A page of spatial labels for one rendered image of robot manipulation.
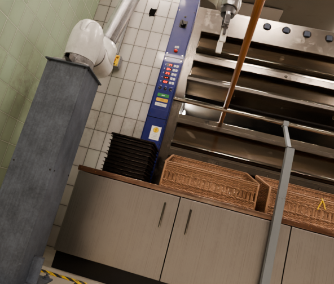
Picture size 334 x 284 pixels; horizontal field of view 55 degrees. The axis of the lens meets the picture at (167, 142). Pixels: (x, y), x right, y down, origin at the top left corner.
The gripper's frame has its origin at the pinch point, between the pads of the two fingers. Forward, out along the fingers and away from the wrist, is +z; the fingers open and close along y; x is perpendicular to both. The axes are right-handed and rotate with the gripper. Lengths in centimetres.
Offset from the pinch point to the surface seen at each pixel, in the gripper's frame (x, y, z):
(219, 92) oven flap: 11, -76, 0
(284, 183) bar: 50, -15, 60
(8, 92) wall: -110, -20, 45
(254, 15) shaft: 6, 52, 11
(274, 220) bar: 47, -13, 79
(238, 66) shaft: 9.8, 13.3, 14.2
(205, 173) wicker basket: 9, -28, 64
